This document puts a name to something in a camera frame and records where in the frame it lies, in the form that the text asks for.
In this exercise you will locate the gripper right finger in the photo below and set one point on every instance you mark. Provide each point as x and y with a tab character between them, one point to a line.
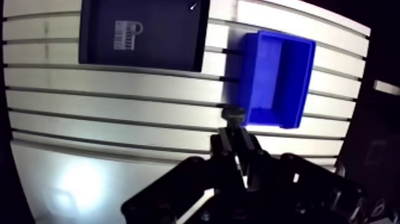
300	184

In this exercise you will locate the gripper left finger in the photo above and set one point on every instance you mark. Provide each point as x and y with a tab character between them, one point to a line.
187	184

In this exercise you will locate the steel bolt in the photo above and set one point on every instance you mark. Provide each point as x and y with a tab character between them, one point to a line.
233	114

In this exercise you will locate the blue bin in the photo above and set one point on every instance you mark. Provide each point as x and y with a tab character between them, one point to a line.
275	79

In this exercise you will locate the black tray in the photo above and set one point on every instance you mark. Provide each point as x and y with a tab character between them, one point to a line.
143	33

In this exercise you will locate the steel screw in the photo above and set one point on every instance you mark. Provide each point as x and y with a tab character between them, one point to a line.
193	6

